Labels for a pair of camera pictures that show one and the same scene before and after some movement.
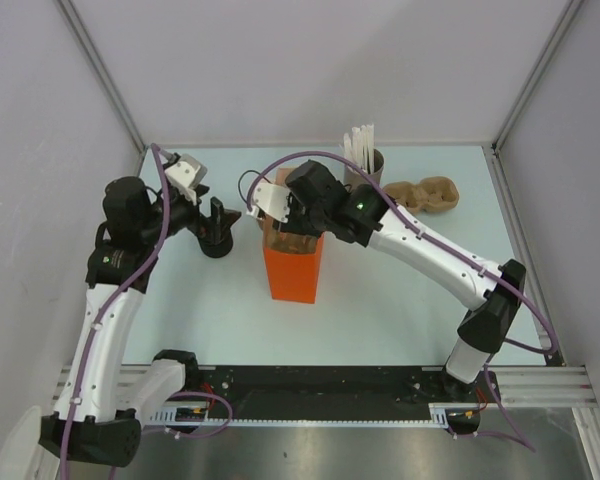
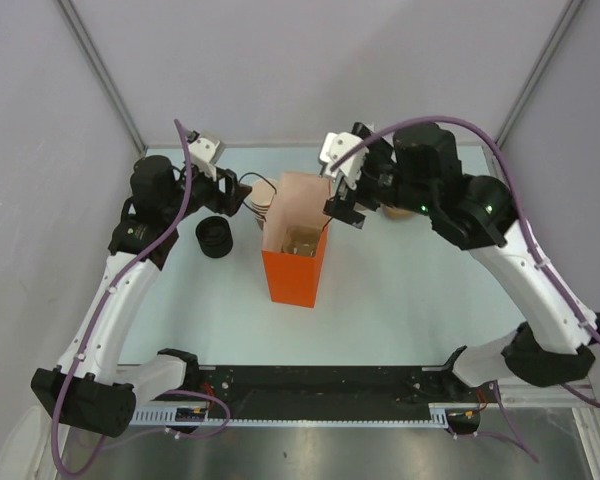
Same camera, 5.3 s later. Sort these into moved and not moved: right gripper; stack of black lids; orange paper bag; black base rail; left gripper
Moved: right gripper; left gripper
Not moved: stack of black lids; orange paper bag; black base rail
